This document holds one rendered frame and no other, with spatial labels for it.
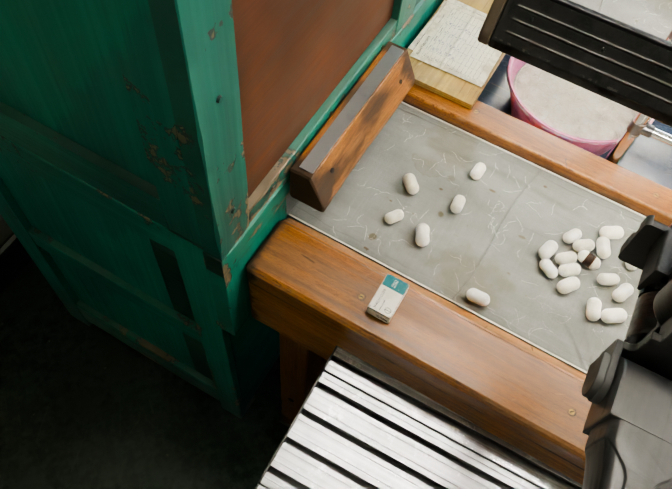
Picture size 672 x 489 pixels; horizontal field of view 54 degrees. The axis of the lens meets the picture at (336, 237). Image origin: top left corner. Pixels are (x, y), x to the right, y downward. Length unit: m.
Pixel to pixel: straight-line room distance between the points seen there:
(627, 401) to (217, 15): 0.46
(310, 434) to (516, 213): 0.46
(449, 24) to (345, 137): 0.39
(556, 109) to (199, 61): 0.79
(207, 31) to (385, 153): 0.57
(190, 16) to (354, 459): 0.63
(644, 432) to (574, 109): 0.78
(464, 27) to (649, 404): 0.84
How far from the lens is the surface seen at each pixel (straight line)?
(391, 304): 0.91
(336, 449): 0.96
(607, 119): 1.28
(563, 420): 0.94
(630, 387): 0.60
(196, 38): 0.58
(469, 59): 1.22
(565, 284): 1.03
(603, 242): 1.09
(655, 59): 0.84
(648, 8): 1.52
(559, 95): 1.29
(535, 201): 1.11
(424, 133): 1.14
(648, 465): 0.58
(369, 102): 1.01
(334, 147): 0.95
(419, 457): 0.98
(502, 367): 0.94
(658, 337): 0.60
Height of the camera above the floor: 1.61
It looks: 60 degrees down
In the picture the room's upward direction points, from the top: 7 degrees clockwise
